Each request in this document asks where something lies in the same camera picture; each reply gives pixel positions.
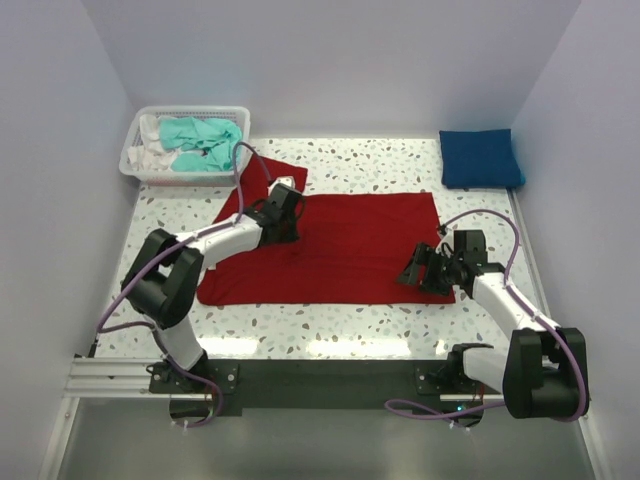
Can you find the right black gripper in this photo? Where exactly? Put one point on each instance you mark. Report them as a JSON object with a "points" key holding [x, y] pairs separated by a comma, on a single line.
{"points": [[427, 270]]}

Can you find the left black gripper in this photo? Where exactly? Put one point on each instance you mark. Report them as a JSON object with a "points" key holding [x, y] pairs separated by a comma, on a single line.
{"points": [[288, 220]]}

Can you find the red t shirt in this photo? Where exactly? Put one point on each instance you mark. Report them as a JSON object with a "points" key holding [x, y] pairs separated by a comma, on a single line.
{"points": [[351, 249]]}

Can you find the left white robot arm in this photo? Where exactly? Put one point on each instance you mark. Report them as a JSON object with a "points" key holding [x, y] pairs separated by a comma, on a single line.
{"points": [[162, 282]]}

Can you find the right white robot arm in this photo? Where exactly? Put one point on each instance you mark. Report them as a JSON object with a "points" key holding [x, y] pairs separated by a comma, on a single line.
{"points": [[544, 372]]}

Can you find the teal t shirt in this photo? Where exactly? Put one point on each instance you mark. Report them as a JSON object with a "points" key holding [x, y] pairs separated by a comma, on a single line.
{"points": [[205, 145]]}

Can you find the white plastic laundry basket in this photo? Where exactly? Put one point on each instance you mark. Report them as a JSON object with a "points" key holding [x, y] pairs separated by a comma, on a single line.
{"points": [[237, 114]]}

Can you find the folded blue t shirt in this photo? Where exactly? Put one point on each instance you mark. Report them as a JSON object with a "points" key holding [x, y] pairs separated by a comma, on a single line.
{"points": [[479, 159]]}

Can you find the white t shirt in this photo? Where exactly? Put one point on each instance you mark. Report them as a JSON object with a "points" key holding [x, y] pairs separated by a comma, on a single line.
{"points": [[150, 155]]}

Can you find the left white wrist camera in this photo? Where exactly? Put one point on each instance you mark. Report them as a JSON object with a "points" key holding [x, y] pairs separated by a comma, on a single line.
{"points": [[287, 181]]}

